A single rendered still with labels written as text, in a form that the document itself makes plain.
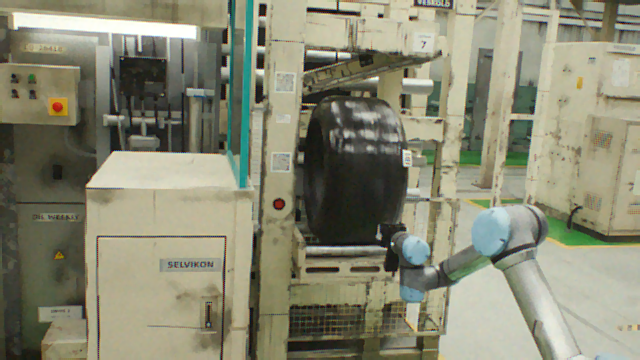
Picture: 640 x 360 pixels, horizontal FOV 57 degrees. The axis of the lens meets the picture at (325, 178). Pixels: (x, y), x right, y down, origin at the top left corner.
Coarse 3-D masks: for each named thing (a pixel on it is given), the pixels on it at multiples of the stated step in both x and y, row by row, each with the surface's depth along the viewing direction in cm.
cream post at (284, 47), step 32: (288, 0) 209; (288, 32) 211; (288, 64) 213; (288, 96) 216; (288, 128) 218; (288, 192) 223; (288, 224) 225; (256, 256) 234; (288, 256) 228; (256, 288) 233; (288, 288) 230; (256, 320) 232; (288, 320) 233; (256, 352) 233
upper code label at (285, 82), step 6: (276, 72) 213; (282, 72) 213; (288, 72) 214; (294, 72) 214; (276, 78) 213; (282, 78) 214; (288, 78) 214; (294, 78) 215; (276, 84) 214; (282, 84) 214; (288, 84) 215; (294, 84) 215; (276, 90) 214; (282, 90) 215; (288, 90) 215; (294, 90) 216
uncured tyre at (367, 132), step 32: (352, 96) 229; (320, 128) 253; (352, 128) 209; (384, 128) 212; (320, 160) 260; (352, 160) 206; (384, 160) 208; (320, 192) 258; (352, 192) 207; (384, 192) 209; (320, 224) 220; (352, 224) 213
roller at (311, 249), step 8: (312, 248) 221; (320, 248) 222; (328, 248) 223; (336, 248) 223; (344, 248) 224; (352, 248) 225; (360, 248) 225; (368, 248) 226; (376, 248) 227; (384, 248) 228
